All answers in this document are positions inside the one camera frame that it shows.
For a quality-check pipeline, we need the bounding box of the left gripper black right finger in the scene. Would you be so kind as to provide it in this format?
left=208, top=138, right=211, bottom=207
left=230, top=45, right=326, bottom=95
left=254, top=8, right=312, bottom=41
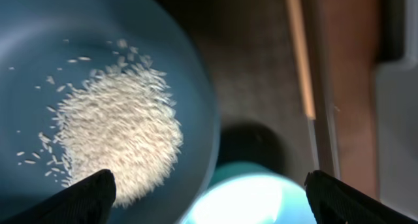
left=304, top=170, right=417, bottom=224

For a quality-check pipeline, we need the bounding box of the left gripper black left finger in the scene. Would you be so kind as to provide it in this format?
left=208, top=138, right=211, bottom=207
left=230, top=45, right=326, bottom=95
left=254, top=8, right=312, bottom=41
left=1, top=169, right=116, bottom=224

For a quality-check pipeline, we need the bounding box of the light blue bowl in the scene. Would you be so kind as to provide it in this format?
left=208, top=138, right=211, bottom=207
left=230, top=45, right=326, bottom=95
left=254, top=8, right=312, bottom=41
left=179, top=162, right=316, bottom=224

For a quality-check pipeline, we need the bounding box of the pile of rice grains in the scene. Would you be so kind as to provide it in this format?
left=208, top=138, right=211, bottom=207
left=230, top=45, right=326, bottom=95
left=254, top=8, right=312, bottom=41
left=1, top=40, right=184, bottom=207

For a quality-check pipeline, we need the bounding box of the dark blue plate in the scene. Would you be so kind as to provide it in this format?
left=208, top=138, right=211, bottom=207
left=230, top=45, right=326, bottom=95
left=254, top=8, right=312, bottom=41
left=1, top=0, right=219, bottom=223

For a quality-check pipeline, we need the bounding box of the grey dishwasher rack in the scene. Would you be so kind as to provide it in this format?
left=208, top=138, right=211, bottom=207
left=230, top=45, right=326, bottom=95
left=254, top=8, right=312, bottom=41
left=376, top=0, right=417, bottom=219

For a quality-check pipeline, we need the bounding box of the brown serving tray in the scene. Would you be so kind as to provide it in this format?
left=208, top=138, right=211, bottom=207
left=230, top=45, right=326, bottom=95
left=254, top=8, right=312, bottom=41
left=156, top=0, right=336, bottom=184

